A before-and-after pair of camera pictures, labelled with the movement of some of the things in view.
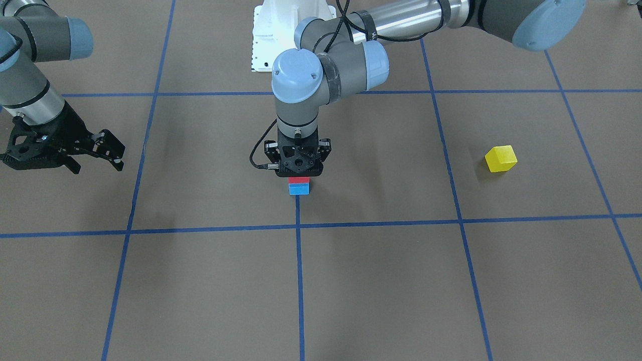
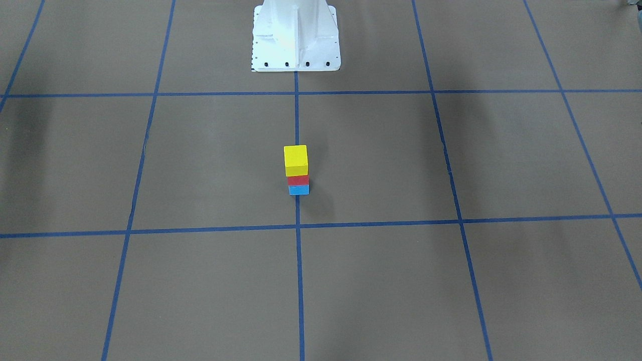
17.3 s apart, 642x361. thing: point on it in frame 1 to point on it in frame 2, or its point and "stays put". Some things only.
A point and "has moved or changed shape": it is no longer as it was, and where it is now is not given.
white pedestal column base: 274,25 stays put
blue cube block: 299,188 stays put
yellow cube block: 500,158 has moved or changed shape
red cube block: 299,179 stays put
